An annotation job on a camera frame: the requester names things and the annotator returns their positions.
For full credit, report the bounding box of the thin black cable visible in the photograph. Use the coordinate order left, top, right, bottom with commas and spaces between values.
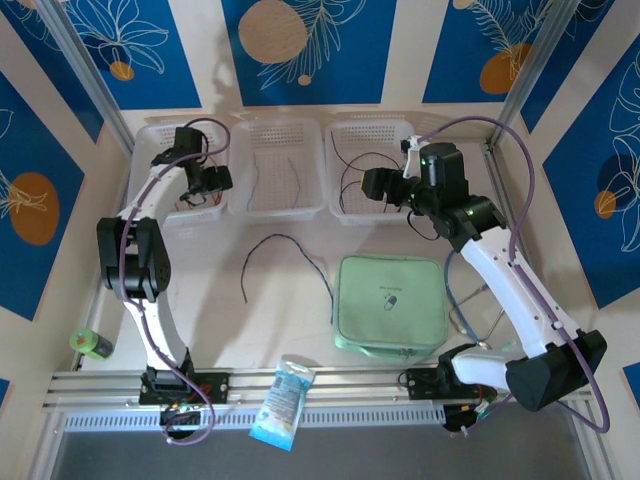
341, 152, 404, 214
328, 132, 354, 169
339, 169, 367, 214

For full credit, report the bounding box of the thin dark blue cable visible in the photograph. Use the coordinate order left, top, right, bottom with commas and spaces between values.
241, 233, 335, 324

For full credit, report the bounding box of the white perforated plastic basket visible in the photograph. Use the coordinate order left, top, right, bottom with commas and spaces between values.
323, 118, 432, 227
131, 116, 232, 240
228, 117, 326, 225

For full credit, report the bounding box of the blue tube stethoscope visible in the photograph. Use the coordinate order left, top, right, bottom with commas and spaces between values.
443, 248, 516, 354

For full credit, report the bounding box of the mint green zip pouch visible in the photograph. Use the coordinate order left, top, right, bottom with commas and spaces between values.
332, 254, 450, 364

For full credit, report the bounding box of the blue white snack packet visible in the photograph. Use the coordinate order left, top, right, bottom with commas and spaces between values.
248, 353, 317, 453

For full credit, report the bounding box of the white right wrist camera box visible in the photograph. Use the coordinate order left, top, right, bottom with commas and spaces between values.
399, 133, 425, 180

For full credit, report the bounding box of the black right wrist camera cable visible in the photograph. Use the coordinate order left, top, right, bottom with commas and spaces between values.
406, 208, 444, 242

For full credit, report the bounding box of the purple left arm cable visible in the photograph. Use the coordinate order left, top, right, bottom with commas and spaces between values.
119, 117, 232, 445

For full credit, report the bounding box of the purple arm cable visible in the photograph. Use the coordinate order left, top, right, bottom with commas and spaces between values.
419, 115, 611, 435
119, 117, 232, 445

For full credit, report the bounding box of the aluminium corner post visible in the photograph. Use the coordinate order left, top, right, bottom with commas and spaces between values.
489, 0, 579, 149
35, 0, 129, 136

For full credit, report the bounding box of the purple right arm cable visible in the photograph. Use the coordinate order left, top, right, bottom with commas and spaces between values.
419, 115, 611, 435

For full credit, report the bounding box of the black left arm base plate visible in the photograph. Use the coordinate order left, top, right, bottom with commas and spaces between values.
138, 368, 231, 407

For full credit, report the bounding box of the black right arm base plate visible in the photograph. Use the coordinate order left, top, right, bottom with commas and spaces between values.
403, 366, 497, 402

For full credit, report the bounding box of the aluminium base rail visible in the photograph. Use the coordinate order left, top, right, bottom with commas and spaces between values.
41, 360, 595, 415

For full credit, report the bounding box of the white slotted cable duct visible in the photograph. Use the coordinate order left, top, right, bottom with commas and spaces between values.
63, 405, 446, 434

